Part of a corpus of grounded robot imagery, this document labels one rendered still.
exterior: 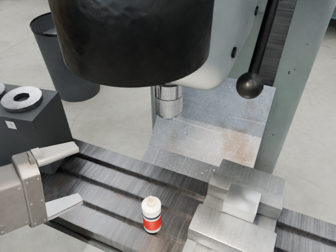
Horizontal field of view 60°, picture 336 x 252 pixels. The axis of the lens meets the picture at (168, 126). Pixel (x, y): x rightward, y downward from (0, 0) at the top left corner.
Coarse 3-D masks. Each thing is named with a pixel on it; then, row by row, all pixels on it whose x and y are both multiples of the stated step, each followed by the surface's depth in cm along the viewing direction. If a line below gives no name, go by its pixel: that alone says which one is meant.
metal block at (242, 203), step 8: (232, 184) 57; (232, 192) 56; (240, 192) 56; (248, 192) 56; (256, 192) 56; (224, 200) 54; (232, 200) 54; (240, 200) 54; (248, 200) 54; (256, 200) 54; (224, 208) 55; (232, 208) 54; (240, 208) 53; (248, 208) 53; (256, 208) 53; (240, 216) 54; (248, 216) 53
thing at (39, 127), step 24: (0, 96) 69; (24, 96) 70; (48, 96) 71; (0, 120) 66; (24, 120) 64; (48, 120) 70; (0, 144) 72; (24, 144) 70; (48, 144) 72; (48, 168) 75
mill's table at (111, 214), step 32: (64, 160) 80; (96, 160) 81; (128, 160) 80; (64, 192) 72; (96, 192) 72; (128, 192) 72; (160, 192) 72; (192, 192) 72; (64, 224) 69; (96, 224) 66; (128, 224) 67; (288, 224) 66; (320, 224) 66
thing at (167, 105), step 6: (156, 90) 44; (180, 90) 44; (156, 96) 45; (162, 96) 44; (168, 96) 44; (174, 96) 44; (180, 96) 45; (156, 102) 46; (162, 102) 45; (168, 102) 44; (174, 102) 45; (180, 102) 46; (156, 108) 46; (162, 108) 45; (168, 108) 45; (174, 108) 46; (180, 108) 47; (156, 114) 47; (162, 114) 46; (168, 114) 46; (174, 114) 46
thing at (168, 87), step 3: (162, 84) 43; (165, 84) 43; (168, 84) 43; (171, 84) 43; (174, 84) 43; (156, 87) 44; (159, 87) 43; (162, 87) 43; (165, 87) 43; (168, 87) 43; (171, 87) 43; (174, 87) 43; (177, 87) 43; (180, 87) 44; (162, 90) 43; (165, 90) 43; (168, 90) 43; (171, 90) 43; (174, 90) 43
